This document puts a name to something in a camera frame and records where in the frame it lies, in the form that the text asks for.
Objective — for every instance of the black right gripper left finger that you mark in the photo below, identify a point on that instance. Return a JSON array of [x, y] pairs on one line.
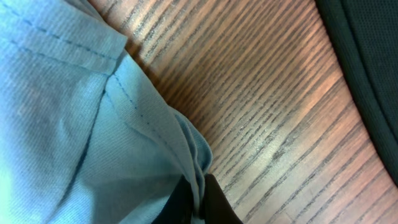
[[179, 207]]

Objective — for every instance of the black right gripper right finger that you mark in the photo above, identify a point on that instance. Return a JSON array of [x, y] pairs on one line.
[[216, 208]]

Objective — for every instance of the light blue printed t-shirt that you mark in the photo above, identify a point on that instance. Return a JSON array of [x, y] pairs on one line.
[[85, 136]]

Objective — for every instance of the black t-shirt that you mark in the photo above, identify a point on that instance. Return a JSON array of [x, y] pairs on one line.
[[364, 36]]

